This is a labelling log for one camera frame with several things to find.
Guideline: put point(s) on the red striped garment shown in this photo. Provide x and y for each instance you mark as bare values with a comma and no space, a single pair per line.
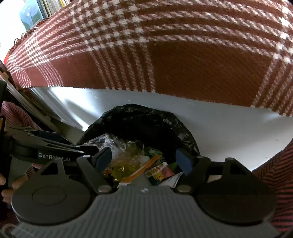
281,183

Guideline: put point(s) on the clear bag of green wrappers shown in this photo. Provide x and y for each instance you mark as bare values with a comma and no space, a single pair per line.
107,143

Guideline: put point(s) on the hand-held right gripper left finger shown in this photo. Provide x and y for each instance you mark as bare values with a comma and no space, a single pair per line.
104,158

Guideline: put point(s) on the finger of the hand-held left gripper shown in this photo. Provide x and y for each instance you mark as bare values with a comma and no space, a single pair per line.
60,138
75,149

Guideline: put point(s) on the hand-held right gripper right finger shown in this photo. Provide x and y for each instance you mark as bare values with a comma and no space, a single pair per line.
184,161

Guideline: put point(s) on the colourful printed packet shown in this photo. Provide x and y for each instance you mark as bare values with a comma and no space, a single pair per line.
160,172

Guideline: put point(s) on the black trash bag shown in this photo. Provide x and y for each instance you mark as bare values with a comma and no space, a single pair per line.
142,123

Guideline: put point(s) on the yellow-green foil snack bag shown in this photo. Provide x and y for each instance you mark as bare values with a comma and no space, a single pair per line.
128,160

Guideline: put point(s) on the white table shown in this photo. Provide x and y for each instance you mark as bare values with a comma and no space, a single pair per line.
229,128

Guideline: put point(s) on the orange snack wrapper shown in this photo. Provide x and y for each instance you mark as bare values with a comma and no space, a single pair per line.
143,166

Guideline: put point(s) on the red white plaid blanket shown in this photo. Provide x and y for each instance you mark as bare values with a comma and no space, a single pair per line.
183,57

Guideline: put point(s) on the person's left hand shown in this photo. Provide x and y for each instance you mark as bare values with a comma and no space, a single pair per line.
19,182

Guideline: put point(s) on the short row of pale books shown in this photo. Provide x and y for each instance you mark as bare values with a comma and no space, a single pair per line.
29,13

